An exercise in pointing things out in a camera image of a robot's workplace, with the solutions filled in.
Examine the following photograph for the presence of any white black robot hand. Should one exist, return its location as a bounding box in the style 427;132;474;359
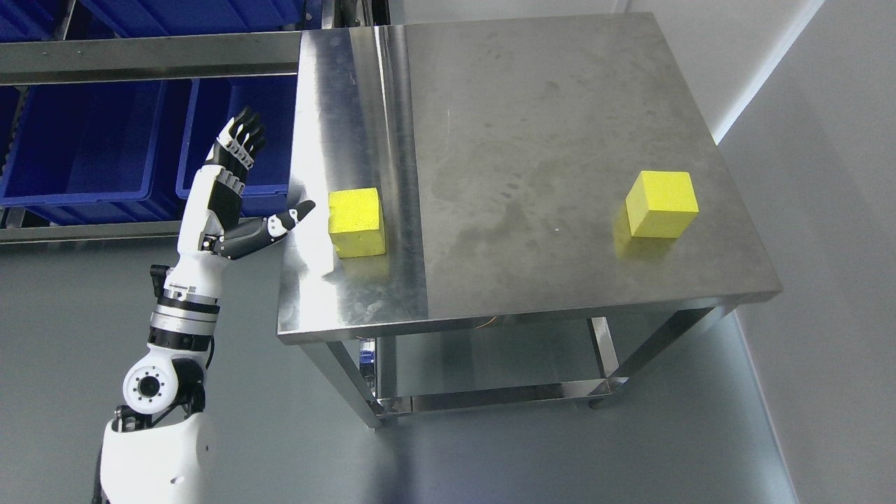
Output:
177;106;316;260

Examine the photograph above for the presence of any yellow foam block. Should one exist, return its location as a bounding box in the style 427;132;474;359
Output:
625;170;700;239
328;188;386;259

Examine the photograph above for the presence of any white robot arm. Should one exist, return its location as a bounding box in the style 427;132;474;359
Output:
92;252;223;503

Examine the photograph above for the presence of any metal shelf rack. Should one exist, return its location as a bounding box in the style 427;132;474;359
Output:
1;1;399;246

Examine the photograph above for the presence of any blue plastic bin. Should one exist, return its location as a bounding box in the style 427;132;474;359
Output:
176;75;300;218
81;1;307;38
2;80;191;225

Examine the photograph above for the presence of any blue plastic bin upper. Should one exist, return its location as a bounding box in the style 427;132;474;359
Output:
81;1;307;38

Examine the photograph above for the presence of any stainless steel table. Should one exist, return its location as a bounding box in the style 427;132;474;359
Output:
277;13;782;428

